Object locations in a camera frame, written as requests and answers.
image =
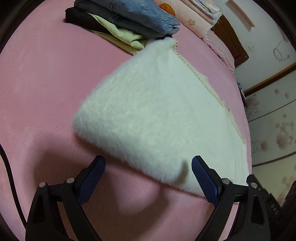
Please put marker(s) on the white fluffy cardigan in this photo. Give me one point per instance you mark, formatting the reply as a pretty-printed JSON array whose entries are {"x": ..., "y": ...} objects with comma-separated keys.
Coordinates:
[{"x": 156, "y": 113}]

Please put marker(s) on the dark wooden nightstand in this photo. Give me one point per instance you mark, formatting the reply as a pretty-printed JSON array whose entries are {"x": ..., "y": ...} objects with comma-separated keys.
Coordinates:
[{"x": 242, "y": 94}]

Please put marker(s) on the folded black garment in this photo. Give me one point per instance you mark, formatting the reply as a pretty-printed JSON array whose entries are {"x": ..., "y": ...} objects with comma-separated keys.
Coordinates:
[{"x": 85, "y": 20}]

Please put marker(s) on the folded light green garment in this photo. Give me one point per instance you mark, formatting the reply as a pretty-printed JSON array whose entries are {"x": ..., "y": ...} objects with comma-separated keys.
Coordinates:
[{"x": 124, "y": 39}]

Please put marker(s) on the pink flat pillow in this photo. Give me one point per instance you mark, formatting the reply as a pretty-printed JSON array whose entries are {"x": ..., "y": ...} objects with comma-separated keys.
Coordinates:
[{"x": 220, "y": 49}]

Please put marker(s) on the pink folded quilt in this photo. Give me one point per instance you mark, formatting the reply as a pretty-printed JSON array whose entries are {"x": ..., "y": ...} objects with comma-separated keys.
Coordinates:
[{"x": 187, "y": 16}]

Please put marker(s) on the floral folded blanket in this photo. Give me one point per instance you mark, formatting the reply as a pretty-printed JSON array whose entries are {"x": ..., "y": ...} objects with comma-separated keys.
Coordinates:
[{"x": 209, "y": 8}]

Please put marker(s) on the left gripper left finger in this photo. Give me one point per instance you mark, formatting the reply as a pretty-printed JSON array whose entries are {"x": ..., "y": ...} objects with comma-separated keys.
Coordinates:
[{"x": 45, "y": 221}]

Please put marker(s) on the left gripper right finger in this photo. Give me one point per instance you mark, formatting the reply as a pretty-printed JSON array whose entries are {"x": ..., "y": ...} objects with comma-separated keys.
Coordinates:
[{"x": 222, "y": 193}]

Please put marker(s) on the dark wooden headboard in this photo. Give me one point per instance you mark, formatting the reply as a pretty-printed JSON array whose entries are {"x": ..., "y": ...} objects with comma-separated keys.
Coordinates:
[{"x": 228, "y": 36}]

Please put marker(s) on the pink wall shelf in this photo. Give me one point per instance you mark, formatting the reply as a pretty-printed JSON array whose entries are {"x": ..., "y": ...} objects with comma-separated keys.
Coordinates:
[{"x": 242, "y": 12}]

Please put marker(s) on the floral wardrobe doors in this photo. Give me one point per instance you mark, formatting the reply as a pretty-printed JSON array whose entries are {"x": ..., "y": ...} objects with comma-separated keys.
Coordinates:
[{"x": 271, "y": 117}]

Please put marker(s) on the folded blue jeans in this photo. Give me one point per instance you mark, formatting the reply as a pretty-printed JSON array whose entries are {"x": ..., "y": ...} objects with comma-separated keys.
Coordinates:
[{"x": 142, "y": 17}]

